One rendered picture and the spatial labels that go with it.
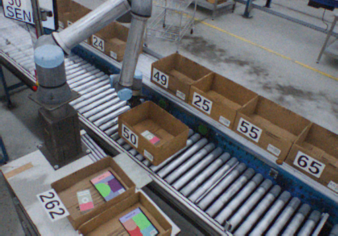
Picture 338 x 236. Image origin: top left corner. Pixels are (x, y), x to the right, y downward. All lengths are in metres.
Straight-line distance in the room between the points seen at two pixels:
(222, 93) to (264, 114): 0.36
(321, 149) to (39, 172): 1.79
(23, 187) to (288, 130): 1.74
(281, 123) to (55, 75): 1.51
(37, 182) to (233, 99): 1.47
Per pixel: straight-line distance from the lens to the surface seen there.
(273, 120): 2.35
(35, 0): 2.35
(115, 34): 3.20
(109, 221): 1.80
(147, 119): 2.36
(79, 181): 1.97
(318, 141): 2.29
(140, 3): 1.77
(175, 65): 2.70
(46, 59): 1.72
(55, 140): 1.97
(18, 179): 2.08
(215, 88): 2.51
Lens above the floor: 2.28
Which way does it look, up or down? 39 degrees down
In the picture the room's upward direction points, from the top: 6 degrees clockwise
